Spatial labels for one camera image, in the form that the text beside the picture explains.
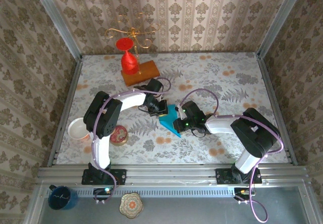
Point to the blue cloth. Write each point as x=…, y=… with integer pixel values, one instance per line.
x=167, y=121

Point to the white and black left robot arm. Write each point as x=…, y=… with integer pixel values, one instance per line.
x=131, y=99

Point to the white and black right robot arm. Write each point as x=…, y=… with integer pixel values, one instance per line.
x=255, y=133

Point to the floral table cover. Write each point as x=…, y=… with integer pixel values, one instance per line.
x=176, y=148

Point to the orange wooden rack base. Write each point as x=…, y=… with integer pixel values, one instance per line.
x=149, y=71

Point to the round red floral tin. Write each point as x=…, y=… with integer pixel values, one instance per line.
x=120, y=136

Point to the red wine glass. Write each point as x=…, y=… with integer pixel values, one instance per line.
x=129, y=62

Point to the white bowl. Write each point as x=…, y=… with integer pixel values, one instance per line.
x=77, y=129

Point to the small black connector board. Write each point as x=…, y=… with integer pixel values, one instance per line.
x=102, y=192
x=242, y=193

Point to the grey metal shelf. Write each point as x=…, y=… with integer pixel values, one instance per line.
x=189, y=209

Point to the dark blue mug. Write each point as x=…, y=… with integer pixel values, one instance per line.
x=63, y=198

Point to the aluminium front rail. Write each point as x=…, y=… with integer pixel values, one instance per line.
x=171, y=176

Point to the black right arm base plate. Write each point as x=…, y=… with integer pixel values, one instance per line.
x=223, y=176

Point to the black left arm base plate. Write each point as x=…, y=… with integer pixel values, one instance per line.
x=118, y=176

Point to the aluminium table side rail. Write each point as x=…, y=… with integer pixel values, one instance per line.
x=277, y=110
x=65, y=110

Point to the aluminium corner post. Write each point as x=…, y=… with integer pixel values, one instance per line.
x=55, y=14
x=280, y=19

